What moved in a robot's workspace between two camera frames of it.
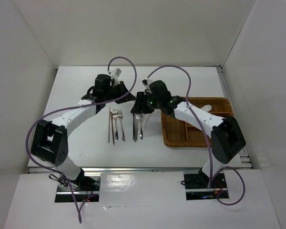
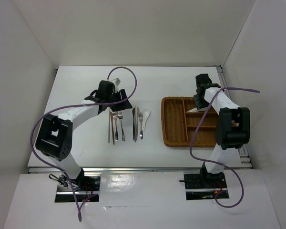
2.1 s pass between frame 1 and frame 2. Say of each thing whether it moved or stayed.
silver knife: stayed
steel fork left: stayed
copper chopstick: stayed
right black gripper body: moved
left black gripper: moved
